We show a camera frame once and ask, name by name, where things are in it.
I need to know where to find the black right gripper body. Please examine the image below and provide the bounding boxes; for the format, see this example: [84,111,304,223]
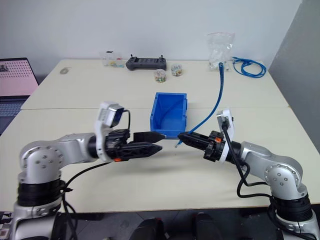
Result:
[203,130,227,163]

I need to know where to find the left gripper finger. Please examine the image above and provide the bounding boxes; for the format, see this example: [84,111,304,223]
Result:
[133,131,166,144]
[119,142,163,161]

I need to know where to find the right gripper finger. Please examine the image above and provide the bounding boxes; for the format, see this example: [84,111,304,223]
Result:
[177,134,211,151]
[186,133,213,143]

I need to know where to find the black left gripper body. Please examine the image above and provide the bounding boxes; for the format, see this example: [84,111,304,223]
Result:
[102,129,135,163]

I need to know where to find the long blue network cable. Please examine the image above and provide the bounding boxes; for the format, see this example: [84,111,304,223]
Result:
[174,62,225,149]

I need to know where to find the blue plastic bin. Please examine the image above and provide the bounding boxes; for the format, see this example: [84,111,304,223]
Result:
[149,91,189,139]

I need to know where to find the small clear jar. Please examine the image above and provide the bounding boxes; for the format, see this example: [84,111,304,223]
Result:
[171,63,184,77]
[154,69,167,83]

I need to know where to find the black handheld controller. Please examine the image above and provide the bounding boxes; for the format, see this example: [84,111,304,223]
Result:
[125,54,168,72]

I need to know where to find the dark rounded shape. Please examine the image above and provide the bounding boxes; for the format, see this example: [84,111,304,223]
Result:
[129,217,166,240]

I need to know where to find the clear plastic parts box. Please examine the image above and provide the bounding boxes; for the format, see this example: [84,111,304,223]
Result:
[99,50,124,68]

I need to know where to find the clear plastic zip bag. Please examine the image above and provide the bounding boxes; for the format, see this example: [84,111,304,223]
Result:
[206,31,236,72]

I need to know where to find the open laptop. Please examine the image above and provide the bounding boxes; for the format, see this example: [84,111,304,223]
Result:
[0,57,40,136]

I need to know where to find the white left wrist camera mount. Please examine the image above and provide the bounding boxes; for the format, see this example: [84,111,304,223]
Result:
[94,101,125,161]

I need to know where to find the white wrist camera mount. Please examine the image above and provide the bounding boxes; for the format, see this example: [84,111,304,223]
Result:
[215,107,237,164]
[94,101,125,161]

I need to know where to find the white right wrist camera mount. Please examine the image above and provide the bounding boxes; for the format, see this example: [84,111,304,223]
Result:
[215,107,237,164]

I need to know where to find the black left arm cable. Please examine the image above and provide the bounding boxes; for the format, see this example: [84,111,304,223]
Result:
[58,109,132,240]

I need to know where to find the coiled blue network cable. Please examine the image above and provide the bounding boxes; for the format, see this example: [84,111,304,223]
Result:
[231,56,267,77]

